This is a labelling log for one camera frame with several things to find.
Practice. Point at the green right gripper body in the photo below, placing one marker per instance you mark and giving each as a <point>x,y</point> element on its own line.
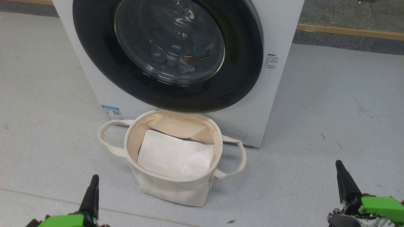
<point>382,206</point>

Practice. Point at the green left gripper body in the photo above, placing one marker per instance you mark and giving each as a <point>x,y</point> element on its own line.
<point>63,220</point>

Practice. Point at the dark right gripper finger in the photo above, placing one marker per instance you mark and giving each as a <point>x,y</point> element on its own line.
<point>347,186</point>

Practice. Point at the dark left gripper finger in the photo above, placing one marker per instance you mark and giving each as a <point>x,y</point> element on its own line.
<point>91,198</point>

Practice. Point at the black round glass washer door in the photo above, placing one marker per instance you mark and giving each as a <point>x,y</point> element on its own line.
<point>94,63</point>

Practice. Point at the blue orange patterned garment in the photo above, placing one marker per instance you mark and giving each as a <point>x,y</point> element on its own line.
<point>184,67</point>

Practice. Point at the cream canvas laundry basket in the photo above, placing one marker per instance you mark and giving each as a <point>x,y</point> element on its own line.
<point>170,192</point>

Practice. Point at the white cloth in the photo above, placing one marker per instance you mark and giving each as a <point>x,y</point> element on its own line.
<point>170,154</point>

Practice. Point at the white front-load washing machine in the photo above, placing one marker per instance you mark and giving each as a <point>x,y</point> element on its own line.
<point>281,19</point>

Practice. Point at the blue energy label sticker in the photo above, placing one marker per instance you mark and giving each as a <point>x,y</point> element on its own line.
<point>112,112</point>

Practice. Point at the round drain filter cover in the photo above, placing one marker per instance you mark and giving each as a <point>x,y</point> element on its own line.
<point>240,133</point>

